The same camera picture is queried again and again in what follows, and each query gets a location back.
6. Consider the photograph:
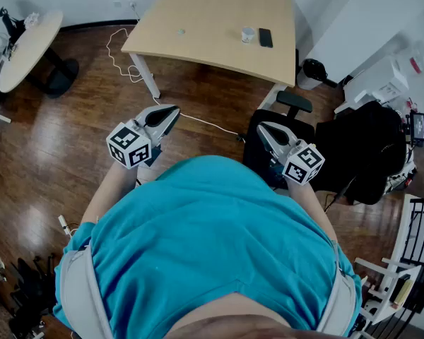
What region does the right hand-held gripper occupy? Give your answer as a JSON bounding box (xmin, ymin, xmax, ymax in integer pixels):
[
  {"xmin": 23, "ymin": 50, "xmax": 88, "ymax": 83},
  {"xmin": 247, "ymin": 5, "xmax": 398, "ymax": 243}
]
[{"xmin": 257, "ymin": 121, "xmax": 326, "ymax": 186}]

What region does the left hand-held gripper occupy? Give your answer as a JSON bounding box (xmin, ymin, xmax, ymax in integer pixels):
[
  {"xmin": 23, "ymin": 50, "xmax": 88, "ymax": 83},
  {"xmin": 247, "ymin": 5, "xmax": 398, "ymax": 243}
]
[{"xmin": 105, "ymin": 104, "xmax": 181, "ymax": 170}]

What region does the person's right forearm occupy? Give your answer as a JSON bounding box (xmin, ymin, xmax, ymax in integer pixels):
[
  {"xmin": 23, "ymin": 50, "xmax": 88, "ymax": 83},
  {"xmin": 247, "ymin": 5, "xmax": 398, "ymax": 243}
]
[{"xmin": 285, "ymin": 180, "xmax": 339, "ymax": 242}]

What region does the person's left forearm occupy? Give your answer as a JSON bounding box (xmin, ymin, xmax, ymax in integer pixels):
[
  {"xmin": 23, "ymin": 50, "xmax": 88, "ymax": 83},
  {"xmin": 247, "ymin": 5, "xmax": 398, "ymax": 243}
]
[{"xmin": 80, "ymin": 160, "xmax": 139, "ymax": 225}]

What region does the black office chair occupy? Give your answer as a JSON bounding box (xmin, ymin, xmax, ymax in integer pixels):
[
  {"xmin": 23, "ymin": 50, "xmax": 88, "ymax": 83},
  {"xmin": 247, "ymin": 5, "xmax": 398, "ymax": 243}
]
[{"xmin": 242, "ymin": 90, "xmax": 317, "ymax": 190}]

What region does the bin with black bag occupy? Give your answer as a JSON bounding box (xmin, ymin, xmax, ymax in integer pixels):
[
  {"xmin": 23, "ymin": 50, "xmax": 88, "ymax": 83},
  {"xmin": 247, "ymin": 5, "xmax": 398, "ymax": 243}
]
[{"xmin": 296, "ymin": 58, "xmax": 339, "ymax": 91}]

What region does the black smartphone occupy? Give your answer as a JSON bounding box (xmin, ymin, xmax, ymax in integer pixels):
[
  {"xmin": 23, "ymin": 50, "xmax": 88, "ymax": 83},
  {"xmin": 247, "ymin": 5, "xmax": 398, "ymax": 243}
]
[{"xmin": 258, "ymin": 28, "xmax": 274, "ymax": 49}]

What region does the light wooden rectangular table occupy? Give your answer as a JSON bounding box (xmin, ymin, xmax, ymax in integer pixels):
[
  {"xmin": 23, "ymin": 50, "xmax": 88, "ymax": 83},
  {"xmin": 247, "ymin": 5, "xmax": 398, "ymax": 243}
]
[{"xmin": 121, "ymin": 0, "xmax": 298, "ymax": 111}]

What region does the white cardboard box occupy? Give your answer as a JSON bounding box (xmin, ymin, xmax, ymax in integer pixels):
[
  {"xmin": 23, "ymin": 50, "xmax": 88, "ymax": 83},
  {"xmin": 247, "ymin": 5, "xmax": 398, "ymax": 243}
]
[{"xmin": 334, "ymin": 56, "xmax": 410, "ymax": 115}]

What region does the teal shirt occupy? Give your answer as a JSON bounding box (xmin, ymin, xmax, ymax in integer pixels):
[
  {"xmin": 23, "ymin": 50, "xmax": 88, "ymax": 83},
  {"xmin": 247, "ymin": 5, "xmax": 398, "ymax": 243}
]
[{"xmin": 52, "ymin": 155, "xmax": 363, "ymax": 339}]

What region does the white plug adapter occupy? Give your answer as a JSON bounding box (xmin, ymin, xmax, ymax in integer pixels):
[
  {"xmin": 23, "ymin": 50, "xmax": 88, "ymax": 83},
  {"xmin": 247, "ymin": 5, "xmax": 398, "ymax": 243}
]
[{"xmin": 57, "ymin": 215, "xmax": 73, "ymax": 239}]

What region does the small black monitor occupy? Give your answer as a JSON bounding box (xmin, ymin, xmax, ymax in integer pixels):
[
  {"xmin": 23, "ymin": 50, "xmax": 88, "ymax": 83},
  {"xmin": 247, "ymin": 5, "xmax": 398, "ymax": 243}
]
[{"xmin": 408, "ymin": 111, "xmax": 424, "ymax": 148}]

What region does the round table with black base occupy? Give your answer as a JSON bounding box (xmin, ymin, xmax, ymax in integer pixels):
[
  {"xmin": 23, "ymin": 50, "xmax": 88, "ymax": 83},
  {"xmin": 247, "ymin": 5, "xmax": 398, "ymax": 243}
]
[{"xmin": 0, "ymin": 10, "xmax": 81, "ymax": 100}]

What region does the clear bag with red label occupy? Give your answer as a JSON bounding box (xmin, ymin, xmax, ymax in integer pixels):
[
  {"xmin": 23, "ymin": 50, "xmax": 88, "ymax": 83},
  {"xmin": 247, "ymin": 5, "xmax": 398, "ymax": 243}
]
[{"xmin": 396, "ymin": 40, "xmax": 424, "ymax": 76}]

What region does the white crumpled paper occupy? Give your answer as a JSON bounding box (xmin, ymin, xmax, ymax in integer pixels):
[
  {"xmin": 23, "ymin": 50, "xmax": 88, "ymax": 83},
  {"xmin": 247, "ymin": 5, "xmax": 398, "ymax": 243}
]
[{"xmin": 23, "ymin": 11, "xmax": 41, "ymax": 28}]

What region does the black desk device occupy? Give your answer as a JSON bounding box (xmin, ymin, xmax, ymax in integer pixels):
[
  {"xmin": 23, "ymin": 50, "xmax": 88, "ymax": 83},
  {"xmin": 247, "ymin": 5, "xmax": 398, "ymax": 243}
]
[{"xmin": 0, "ymin": 7, "xmax": 25, "ymax": 46}]

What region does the person's head and neck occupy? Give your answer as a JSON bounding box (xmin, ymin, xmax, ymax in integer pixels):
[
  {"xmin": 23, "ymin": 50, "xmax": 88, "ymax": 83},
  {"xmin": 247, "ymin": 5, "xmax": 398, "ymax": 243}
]
[{"xmin": 164, "ymin": 292, "xmax": 347, "ymax": 339}]

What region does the white shelf rack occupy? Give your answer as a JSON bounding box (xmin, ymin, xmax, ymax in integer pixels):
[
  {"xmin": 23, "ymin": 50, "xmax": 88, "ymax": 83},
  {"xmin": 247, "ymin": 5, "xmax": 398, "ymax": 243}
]
[{"xmin": 353, "ymin": 258, "xmax": 423, "ymax": 326}]

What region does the black folded stand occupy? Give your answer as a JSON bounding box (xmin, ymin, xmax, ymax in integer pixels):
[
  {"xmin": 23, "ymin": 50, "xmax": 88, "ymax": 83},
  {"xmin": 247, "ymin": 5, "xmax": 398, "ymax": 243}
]
[{"xmin": 7, "ymin": 254, "xmax": 57, "ymax": 338}]

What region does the white floor cable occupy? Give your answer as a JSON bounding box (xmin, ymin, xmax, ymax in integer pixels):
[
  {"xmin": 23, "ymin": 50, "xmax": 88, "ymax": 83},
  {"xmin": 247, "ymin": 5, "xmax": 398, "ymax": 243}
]
[{"xmin": 105, "ymin": 5, "xmax": 247, "ymax": 144}]

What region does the grey vest strap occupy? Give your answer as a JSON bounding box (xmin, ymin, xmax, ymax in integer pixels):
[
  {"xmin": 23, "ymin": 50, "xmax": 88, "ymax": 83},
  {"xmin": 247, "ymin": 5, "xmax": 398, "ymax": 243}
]
[
  {"xmin": 316, "ymin": 242, "xmax": 358, "ymax": 337},
  {"xmin": 58, "ymin": 242, "xmax": 114, "ymax": 339}
]

